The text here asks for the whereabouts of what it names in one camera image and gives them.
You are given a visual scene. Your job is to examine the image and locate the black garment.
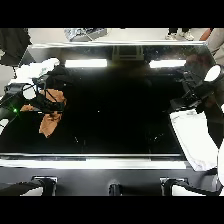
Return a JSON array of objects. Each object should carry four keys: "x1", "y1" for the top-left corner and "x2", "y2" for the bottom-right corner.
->
[{"x1": 45, "y1": 64, "x2": 80, "y2": 95}]

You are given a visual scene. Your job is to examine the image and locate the person's legs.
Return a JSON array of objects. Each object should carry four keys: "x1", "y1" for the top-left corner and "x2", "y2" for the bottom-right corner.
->
[{"x1": 165, "y1": 27, "x2": 195, "y2": 42}]

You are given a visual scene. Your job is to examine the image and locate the silver frame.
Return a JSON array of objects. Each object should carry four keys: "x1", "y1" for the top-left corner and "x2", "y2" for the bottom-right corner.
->
[{"x1": 0, "y1": 40, "x2": 222, "y2": 197}]

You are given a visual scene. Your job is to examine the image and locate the white folded garment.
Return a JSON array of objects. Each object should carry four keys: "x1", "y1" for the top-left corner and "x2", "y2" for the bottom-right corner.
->
[{"x1": 169, "y1": 109, "x2": 220, "y2": 172}]

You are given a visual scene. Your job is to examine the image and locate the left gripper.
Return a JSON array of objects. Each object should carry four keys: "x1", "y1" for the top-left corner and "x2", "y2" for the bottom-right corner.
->
[{"x1": 37, "y1": 94, "x2": 66, "y2": 114}]

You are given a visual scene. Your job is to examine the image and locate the brown garment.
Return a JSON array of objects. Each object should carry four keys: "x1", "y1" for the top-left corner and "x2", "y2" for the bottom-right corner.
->
[{"x1": 19, "y1": 88, "x2": 68, "y2": 139}]

